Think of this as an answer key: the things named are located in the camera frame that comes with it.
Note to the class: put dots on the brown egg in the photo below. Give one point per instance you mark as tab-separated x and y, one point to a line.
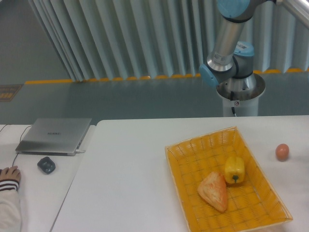
282	152

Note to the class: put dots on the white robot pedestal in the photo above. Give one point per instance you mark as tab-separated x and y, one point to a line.
240	108

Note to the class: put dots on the triangular pastry bread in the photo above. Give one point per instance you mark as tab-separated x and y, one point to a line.
213	190

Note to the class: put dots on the white sleeved forearm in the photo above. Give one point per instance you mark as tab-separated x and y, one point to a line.
10	211

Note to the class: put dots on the yellow woven basket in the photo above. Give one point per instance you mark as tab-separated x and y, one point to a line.
251	205

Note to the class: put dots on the silver laptop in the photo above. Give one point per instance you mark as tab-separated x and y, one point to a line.
54	136

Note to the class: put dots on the folded grey partition screen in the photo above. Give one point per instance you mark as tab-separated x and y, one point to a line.
125	39

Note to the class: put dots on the person's hand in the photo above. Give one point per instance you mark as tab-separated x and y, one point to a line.
10	174

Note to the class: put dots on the yellow bell pepper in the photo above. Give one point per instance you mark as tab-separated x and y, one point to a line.
234	171

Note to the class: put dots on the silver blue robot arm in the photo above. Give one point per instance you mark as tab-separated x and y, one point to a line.
229	38

